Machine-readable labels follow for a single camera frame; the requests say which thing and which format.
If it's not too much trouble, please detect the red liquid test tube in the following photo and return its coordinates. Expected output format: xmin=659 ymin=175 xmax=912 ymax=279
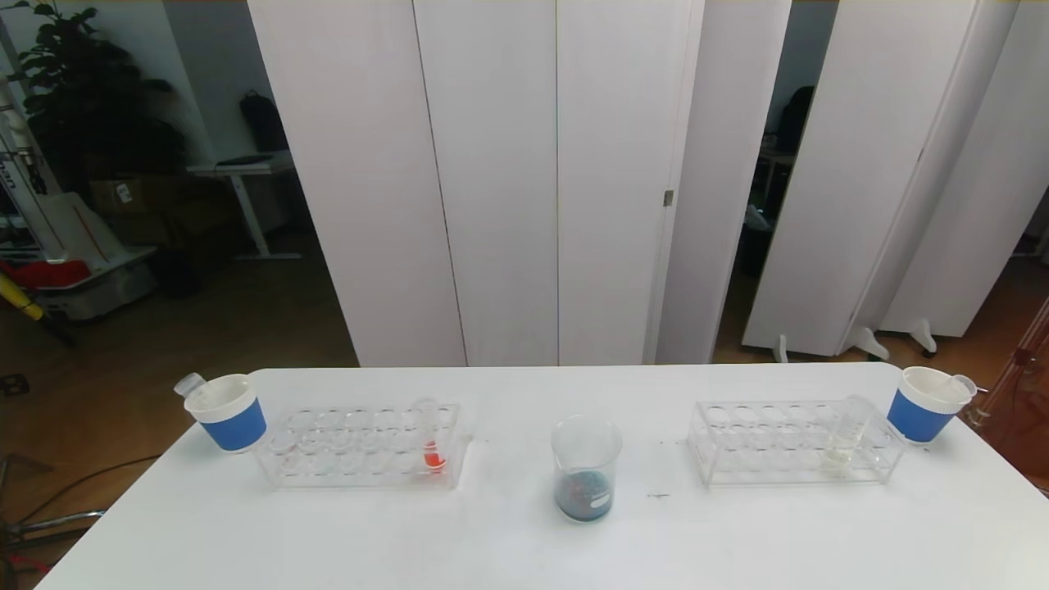
xmin=412 ymin=397 xmax=448 ymax=474

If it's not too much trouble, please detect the blue liquid test tube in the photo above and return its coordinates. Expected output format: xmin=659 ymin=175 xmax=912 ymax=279
xmin=173 ymin=372 xmax=216 ymax=404

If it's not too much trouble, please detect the clear plastic test tube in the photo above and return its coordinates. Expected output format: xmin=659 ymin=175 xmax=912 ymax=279
xmin=926 ymin=374 xmax=982 ymax=403

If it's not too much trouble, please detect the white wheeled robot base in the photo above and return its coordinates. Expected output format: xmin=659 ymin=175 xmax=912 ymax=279
xmin=0 ymin=78 xmax=158 ymax=322

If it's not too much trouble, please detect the clear glass beaker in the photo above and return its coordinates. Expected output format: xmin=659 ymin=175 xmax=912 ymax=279
xmin=550 ymin=415 xmax=624 ymax=525

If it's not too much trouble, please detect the clear acrylic test tube rack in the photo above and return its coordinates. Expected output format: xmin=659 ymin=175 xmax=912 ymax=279
xmin=687 ymin=399 xmax=907 ymax=488
xmin=254 ymin=402 xmax=475 ymax=490

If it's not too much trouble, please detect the yellow liquid test tube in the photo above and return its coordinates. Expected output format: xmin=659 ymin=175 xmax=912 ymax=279
xmin=822 ymin=394 xmax=874 ymax=476

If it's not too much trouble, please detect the white folding partition screen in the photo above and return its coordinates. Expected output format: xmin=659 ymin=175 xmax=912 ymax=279
xmin=742 ymin=0 xmax=1049 ymax=361
xmin=247 ymin=0 xmax=792 ymax=367

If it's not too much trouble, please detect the black backpack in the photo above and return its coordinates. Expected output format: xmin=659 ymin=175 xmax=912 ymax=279
xmin=239 ymin=90 xmax=289 ymax=152

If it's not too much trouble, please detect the white standing desk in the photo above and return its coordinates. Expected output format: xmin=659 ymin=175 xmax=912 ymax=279
xmin=187 ymin=156 xmax=302 ymax=261

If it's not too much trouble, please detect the blue white paper cup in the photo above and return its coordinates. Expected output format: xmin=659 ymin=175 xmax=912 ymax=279
xmin=184 ymin=374 xmax=268 ymax=454
xmin=887 ymin=366 xmax=973 ymax=444

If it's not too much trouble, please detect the black office chair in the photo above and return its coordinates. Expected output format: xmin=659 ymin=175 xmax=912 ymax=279
xmin=758 ymin=85 xmax=817 ymax=165

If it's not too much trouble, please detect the brown cardboard box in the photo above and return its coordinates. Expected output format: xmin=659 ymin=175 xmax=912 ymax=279
xmin=89 ymin=176 xmax=165 ymax=216

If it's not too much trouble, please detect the dark green potted plant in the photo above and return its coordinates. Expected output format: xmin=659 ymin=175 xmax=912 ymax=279
xmin=4 ymin=0 xmax=185 ymax=197

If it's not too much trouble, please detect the grey metal floor stand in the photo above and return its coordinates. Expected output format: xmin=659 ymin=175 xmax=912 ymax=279
xmin=0 ymin=508 xmax=107 ymax=590

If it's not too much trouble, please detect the clear tube frame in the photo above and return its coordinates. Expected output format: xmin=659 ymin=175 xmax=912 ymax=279
xmin=967 ymin=297 xmax=1049 ymax=427

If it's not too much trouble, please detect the yellow handled tool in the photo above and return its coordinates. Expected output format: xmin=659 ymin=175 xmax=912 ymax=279
xmin=0 ymin=273 xmax=43 ymax=320

